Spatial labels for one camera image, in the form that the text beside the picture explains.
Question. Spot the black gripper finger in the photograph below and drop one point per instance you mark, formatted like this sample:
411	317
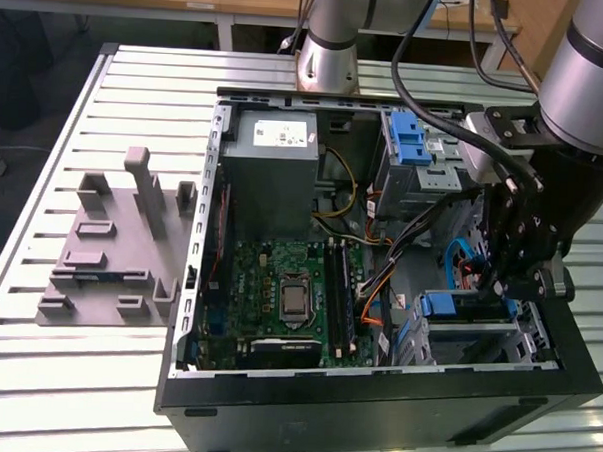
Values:
529	283
496	234

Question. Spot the hard disk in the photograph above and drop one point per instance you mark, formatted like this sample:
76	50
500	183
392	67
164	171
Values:
458	305

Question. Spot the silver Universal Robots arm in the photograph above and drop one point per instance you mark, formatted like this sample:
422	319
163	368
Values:
328	62

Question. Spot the metal disk bay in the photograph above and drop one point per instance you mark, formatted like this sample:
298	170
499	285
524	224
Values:
472	329

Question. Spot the metal optical drive cage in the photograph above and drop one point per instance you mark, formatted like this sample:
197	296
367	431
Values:
433	179

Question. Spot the blue drive latch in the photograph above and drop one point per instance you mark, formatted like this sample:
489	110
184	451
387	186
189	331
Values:
408	140

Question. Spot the black RAM slot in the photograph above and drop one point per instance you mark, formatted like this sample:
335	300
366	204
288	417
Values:
334	297

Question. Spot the wooden cabinet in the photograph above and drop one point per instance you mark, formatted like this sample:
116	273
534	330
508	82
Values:
548	16

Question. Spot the small brown box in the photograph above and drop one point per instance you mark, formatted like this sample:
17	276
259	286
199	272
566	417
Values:
501	8

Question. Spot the black CPU socket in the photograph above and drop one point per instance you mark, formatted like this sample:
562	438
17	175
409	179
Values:
293	277

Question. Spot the silver CPU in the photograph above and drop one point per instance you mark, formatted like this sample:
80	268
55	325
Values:
296	301

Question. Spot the grey power supply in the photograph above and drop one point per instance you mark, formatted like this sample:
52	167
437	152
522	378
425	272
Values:
268	194

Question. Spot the green motherboard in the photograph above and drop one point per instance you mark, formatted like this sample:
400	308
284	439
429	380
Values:
258	294

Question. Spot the black graphics card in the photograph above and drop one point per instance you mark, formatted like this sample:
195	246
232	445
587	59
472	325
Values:
281	352

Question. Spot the black PC case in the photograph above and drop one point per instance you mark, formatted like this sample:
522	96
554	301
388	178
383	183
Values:
323	427

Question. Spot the grey parts rack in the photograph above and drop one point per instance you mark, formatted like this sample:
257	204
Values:
125	258

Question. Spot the dark RAM stick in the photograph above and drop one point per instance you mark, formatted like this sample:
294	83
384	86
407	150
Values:
99	277

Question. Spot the wooden desk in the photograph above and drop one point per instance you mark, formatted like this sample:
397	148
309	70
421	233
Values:
141	1

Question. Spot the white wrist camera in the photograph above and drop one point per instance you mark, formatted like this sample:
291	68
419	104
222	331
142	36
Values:
478	124

